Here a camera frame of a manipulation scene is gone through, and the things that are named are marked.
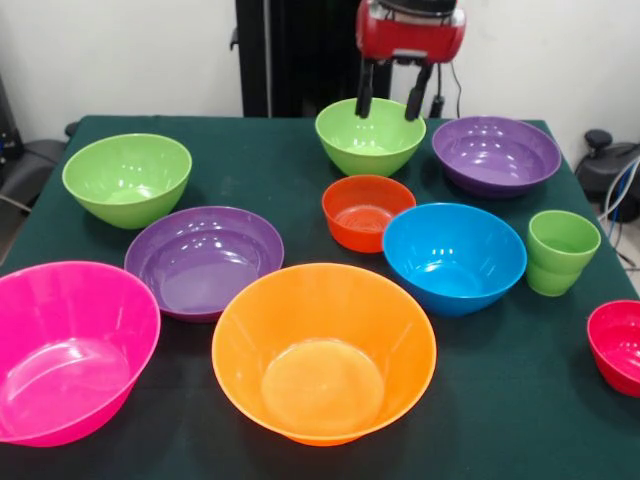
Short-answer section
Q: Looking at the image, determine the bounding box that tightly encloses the green plastic cup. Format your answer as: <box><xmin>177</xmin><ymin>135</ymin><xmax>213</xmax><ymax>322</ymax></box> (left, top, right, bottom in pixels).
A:
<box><xmin>525</xmin><ymin>210</ymin><xmax>602</xmax><ymax>298</ymax></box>

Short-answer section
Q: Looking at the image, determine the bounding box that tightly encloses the blue plastic bowl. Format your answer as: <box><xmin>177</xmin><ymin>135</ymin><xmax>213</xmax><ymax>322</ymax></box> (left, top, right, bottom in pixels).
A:
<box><xmin>382</xmin><ymin>202</ymin><xmax>528</xmax><ymax>318</ymax></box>

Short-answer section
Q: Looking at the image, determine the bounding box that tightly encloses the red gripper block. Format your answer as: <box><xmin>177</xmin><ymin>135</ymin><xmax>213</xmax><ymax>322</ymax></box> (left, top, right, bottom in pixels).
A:
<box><xmin>354</xmin><ymin>0</ymin><xmax>467</xmax><ymax>122</ymax></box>

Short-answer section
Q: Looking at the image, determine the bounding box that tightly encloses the small red-pink plastic bowl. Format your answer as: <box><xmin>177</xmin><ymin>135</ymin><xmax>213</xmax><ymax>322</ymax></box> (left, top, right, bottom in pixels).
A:
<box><xmin>586</xmin><ymin>299</ymin><xmax>640</xmax><ymax>399</ymax></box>

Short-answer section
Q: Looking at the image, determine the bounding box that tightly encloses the small orange-red plastic bowl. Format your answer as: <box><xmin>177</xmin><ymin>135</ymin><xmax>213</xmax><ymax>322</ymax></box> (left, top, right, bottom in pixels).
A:
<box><xmin>321</xmin><ymin>174</ymin><xmax>417</xmax><ymax>254</ymax></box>

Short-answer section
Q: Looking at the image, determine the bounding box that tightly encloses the large orange plastic bowl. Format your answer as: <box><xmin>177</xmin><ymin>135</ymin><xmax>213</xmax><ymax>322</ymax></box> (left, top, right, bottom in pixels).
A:
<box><xmin>211</xmin><ymin>262</ymin><xmax>438</xmax><ymax>447</ymax></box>

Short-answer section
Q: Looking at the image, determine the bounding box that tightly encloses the purple plastic bowl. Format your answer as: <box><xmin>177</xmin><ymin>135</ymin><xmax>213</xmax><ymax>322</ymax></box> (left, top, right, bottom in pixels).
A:
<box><xmin>123</xmin><ymin>205</ymin><xmax>285</xmax><ymax>323</ymax></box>
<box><xmin>431</xmin><ymin>115</ymin><xmax>563</xmax><ymax>199</ymax></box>

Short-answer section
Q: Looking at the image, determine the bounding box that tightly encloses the floor cable bundle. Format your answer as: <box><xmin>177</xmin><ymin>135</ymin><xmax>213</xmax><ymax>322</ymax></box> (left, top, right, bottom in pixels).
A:
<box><xmin>597</xmin><ymin>159</ymin><xmax>640</xmax><ymax>271</ymax></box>

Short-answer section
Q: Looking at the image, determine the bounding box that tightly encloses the dark green tablecloth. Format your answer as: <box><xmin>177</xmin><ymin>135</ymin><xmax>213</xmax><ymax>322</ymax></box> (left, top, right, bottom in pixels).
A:
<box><xmin>0</xmin><ymin>115</ymin><xmax>640</xmax><ymax>480</ymax></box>

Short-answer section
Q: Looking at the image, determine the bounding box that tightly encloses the black pedestal column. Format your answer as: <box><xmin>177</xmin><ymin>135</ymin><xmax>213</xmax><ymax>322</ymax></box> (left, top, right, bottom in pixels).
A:
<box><xmin>230</xmin><ymin>0</ymin><xmax>394</xmax><ymax>119</ymax></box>

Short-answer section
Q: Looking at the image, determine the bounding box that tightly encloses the black hanging cable with plug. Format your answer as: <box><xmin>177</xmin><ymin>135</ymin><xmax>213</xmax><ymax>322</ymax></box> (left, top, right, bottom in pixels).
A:
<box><xmin>428</xmin><ymin>62</ymin><xmax>465</xmax><ymax>120</ymax></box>

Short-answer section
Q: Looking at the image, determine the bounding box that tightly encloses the large pink plastic bowl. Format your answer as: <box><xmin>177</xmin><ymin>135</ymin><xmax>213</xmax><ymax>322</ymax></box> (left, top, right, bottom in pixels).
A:
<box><xmin>0</xmin><ymin>260</ymin><xmax>162</xmax><ymax>448</ymax></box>

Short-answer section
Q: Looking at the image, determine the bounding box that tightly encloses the green plastic bowl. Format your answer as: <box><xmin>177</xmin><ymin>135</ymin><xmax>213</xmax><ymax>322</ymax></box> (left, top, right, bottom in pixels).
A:
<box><xmin>61</xmin><ymin>132</ymin><xmax>193</xmax><ymax>230</ymax></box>
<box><xmin>314</xmin><ymin>97</ymin><xmax>427</xmax><ymax>178</ymax></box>

